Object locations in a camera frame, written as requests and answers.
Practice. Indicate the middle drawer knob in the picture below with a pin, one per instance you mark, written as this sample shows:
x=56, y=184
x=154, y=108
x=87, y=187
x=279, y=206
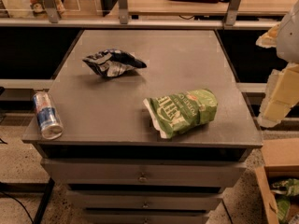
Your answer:
x=145, y=205

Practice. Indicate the drawer knob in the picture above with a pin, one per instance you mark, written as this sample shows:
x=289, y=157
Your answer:
x=145, y=205
x=142, y=178

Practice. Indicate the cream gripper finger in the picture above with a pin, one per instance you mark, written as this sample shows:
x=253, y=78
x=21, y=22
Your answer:
x=281, y=95
x=268, y=39

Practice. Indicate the green jalapeno chip bag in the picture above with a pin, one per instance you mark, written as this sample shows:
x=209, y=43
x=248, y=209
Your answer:
x=178, y=113

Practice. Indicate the grey drawer cabinet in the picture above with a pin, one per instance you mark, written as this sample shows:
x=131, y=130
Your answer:
x=109, y=139

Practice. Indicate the blue silver energy drink can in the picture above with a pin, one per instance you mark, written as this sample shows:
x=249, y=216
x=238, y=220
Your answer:
x=47, y=116

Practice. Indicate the cardboard box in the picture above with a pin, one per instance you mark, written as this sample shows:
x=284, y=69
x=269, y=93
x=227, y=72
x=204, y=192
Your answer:
x=281, y=161

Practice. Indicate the blue chip bag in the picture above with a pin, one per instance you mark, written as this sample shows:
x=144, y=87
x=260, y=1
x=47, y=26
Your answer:
x=113, y=62

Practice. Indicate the green bag in box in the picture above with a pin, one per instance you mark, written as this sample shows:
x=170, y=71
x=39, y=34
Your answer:
x=286, y=193

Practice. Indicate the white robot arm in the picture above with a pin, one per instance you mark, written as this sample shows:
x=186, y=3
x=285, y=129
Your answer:
x=288, y=36

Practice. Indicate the top drawer knob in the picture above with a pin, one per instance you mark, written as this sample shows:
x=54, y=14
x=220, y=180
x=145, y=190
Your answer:
x=142, y=178

